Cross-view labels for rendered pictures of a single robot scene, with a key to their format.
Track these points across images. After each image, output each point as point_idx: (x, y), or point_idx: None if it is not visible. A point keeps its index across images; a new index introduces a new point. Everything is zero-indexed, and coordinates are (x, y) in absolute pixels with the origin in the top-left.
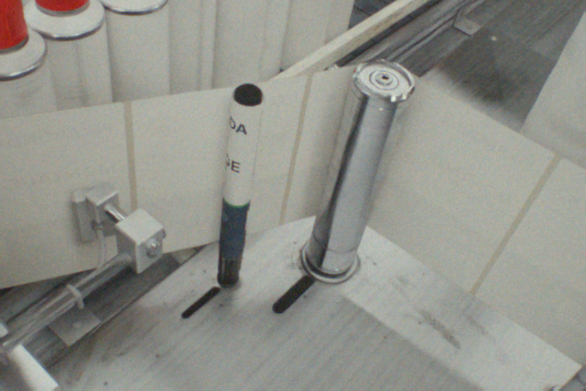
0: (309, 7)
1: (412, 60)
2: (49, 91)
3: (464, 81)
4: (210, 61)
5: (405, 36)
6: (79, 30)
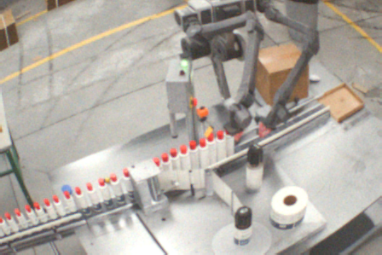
0: (219, 153)
1: None
2: (170, 166)
3: None
4: (198, 162)
5: None
6: (175, 159)
